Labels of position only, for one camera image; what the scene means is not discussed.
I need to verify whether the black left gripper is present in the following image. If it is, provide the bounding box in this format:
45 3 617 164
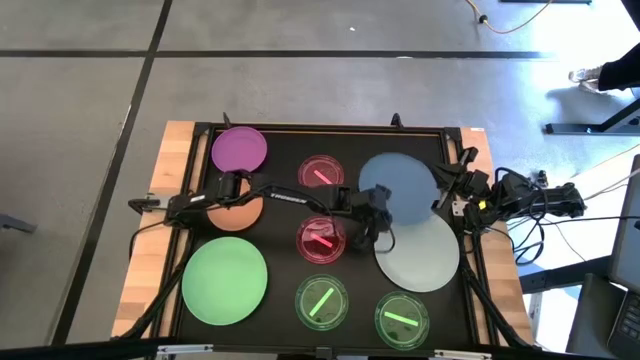
348 183 397 252

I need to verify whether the grey laptop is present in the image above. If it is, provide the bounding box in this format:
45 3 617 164
606 154 640 359

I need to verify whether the clear red plastic plate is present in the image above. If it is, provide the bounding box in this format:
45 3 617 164
297 154 346 189
295 214 348 265

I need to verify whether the large grey plastic plate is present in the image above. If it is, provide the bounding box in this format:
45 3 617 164
373 212 461 294

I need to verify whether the clear green plastic plate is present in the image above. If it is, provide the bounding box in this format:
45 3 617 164
374 291 431 351
294 273 350 332

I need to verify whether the yellow floor cable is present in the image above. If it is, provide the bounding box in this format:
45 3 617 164
464 0 554 36

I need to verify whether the black desk leg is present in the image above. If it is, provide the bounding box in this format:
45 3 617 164
519 255 612 295

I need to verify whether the grey furniture foot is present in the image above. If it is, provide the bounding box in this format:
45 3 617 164
0 213 39 235

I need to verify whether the person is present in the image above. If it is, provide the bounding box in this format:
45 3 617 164
597 0 640 92

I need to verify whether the person's shoe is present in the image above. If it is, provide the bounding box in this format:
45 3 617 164
568 66 603 95

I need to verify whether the black table mat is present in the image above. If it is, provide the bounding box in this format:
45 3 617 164
177 130 474 347

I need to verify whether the large green plastic plate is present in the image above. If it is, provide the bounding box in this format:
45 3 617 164
181 236 269 327

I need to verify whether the black cable sleeve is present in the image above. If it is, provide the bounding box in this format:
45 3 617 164
459 259 534 349
119 234 194 341

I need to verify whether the small purple plastic plate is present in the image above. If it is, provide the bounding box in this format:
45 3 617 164
210 125 269 174

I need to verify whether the thin black cable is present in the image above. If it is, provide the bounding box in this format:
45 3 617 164
574 214 640 223

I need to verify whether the large blue plastic plate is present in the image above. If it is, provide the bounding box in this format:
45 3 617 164
358 152 442 227

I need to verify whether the black metal table frame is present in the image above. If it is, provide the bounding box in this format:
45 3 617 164
164 121 501 349

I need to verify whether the silver metal bracket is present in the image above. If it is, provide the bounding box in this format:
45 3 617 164
156 343 215 357
433 349 494 360

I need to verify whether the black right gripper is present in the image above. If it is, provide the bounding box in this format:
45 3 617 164
430 146 494 214

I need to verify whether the black rig beam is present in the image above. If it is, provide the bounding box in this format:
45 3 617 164
0 337 640 360

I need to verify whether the black desk foot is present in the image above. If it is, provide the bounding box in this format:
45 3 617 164
544 97 640 136

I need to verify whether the small orange plastic plate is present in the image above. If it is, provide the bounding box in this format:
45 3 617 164
206 179 265 233

